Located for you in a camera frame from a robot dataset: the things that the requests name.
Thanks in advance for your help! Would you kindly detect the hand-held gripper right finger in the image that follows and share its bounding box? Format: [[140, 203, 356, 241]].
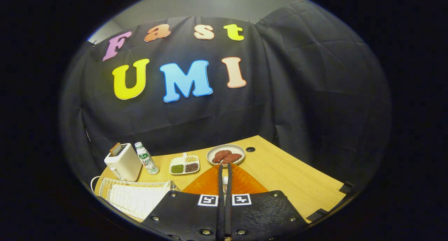
[[225, 163, 309, 241]]

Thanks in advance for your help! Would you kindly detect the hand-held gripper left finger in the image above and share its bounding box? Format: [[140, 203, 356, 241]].
[[141, 163, 225, 241]]

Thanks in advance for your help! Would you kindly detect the white wire dish rack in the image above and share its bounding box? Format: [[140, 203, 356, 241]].
[[90, 176, 179, 222]]

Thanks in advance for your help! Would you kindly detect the white divided snack dish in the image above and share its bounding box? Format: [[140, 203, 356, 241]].
[[169, 153, 200, 175]]

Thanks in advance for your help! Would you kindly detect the small beige sausage plate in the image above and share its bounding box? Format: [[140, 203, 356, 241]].
[[206, 144, 245, 166]]

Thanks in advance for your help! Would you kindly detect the red sausage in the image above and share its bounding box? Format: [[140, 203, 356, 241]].
[[222, 153, 243, 164], [212, 150, 232, 164]]

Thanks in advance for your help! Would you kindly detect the white green label bottle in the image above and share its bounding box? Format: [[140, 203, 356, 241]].
[[135, 142, 160, 175]]

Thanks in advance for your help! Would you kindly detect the white toaster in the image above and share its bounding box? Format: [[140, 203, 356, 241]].
[[104, 143, 143, 182]]

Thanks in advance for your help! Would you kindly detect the black backdrop cloth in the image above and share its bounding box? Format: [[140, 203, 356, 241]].
[[59, 0, 392, 199]]

